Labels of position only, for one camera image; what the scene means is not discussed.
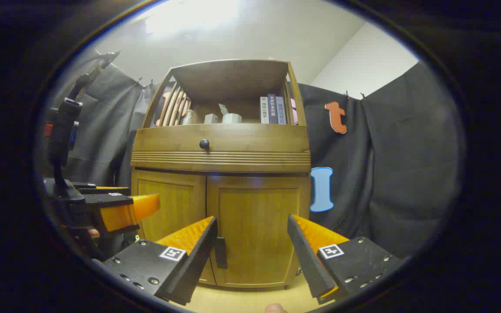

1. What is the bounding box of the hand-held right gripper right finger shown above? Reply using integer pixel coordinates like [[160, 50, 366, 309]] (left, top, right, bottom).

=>
[[287, 214, 403, 305]]

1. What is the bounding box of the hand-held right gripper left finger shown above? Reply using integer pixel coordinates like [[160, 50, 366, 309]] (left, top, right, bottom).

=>
[[92, 215, 218, 306]]

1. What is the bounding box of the black door handle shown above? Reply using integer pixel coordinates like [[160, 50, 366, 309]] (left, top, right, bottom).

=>
[[214, 236, 228, 270]]

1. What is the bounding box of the wooden double-door shoe cabinet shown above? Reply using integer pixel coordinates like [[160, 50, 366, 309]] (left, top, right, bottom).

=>
[[130, 59, 312, 290]]

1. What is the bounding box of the wooden cabinet drawer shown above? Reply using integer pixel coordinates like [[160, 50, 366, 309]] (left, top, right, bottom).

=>
[[131, 124, 311, 173]]

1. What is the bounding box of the black backdrop cloth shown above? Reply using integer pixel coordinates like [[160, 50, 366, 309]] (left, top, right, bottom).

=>
[[37, 46, 464, 261]]

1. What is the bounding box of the grey blue book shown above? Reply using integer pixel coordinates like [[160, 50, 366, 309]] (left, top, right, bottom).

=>
[[275, 96, 287, 125]]

